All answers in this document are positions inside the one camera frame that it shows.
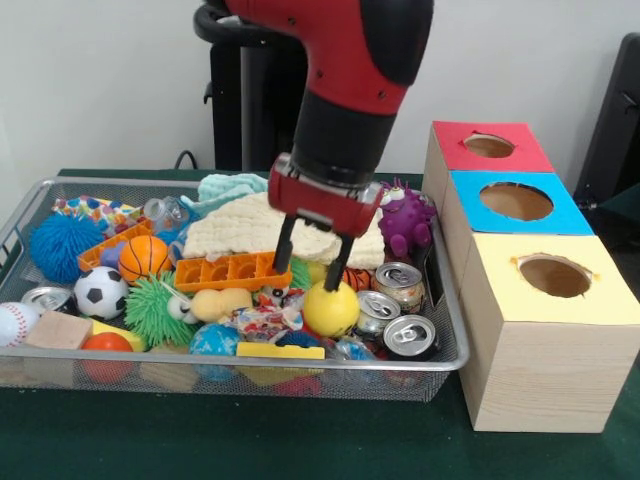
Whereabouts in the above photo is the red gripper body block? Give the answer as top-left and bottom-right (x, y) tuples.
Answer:
(267, 154), (385, 237)

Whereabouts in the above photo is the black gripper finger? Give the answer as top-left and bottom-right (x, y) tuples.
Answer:
(324, 233), (355, 293)
(273, 212), (297, 274)

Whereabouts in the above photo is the cream knitted cloth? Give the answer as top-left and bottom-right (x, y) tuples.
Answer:
(182, 192), (386, 269)

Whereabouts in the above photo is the colourful wrapper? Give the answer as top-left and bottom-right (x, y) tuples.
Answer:
(227, 305), (305, 344)

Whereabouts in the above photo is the purple spiky ball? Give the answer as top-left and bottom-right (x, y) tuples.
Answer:
(377, 177), (438, 259)

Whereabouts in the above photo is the wooden box with three holes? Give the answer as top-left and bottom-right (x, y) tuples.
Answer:
(422, 119), (640, 434)

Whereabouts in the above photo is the yellow smooth ball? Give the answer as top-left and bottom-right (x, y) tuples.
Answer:
(303, 281), (361, 338)

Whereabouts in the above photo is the small orange basketball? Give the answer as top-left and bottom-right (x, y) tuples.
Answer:
(118, 234), (174, 286)

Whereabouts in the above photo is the green spiky ball with eyes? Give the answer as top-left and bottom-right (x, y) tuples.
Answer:
(123, 277), (201, 350)

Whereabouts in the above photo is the small soccer ball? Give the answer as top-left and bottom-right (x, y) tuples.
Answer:
(73, 265), (130, 322)

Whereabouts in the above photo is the orange red ball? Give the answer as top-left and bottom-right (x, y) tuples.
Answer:
(80, 331), (135, 385)

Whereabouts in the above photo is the blue spiky ball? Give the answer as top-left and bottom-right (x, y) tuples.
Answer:
(28, 213), (109, 285)

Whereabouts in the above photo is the small white baseball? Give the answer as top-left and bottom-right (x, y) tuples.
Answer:
(0, 301), (41, 349)

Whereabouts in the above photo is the black upright panel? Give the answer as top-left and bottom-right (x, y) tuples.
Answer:
(572, 32), (640, 211)

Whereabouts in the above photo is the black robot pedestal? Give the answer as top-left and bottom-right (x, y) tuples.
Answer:
(193, 0), (321, 172)

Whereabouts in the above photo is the shallow wire mesh bin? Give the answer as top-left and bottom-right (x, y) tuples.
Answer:
(0, 176), (471, 403)

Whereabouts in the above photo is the black looped cable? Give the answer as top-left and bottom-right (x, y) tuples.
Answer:
(173, 148), (201, 171)

